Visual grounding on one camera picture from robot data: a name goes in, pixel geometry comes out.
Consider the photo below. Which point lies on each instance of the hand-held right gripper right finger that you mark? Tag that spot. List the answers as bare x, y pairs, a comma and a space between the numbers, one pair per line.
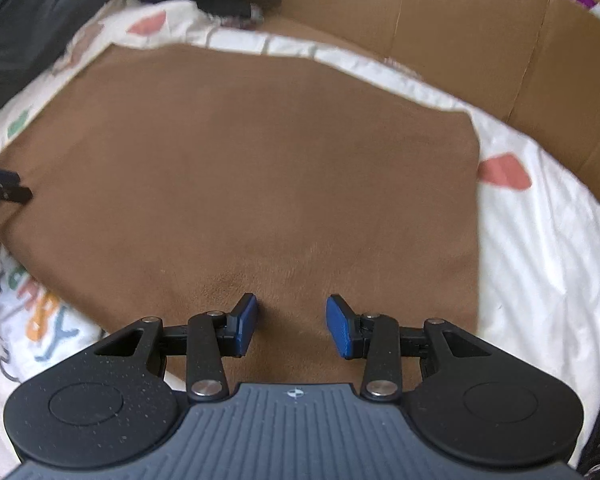
340, 327

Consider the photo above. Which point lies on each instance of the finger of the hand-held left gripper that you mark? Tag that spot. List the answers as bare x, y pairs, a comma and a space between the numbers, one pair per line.
2, 182

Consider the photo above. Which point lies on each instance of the dark grey pillow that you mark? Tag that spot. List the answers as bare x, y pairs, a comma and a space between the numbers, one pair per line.
30, 20

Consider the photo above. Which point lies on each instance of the cream bear printed blanket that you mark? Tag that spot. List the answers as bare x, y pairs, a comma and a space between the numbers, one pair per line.
530, 240

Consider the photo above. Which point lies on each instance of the flattened cardboard box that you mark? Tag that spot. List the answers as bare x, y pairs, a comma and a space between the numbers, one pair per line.
455, 35

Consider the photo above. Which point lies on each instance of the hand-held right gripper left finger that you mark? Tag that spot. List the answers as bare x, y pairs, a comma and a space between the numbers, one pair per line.
245, 322

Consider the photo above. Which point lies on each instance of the brown printed t-shirt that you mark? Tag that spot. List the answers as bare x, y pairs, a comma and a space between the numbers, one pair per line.
255, 170

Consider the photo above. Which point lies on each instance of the small black cloth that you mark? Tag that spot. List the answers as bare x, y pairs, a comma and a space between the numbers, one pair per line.
230, 7

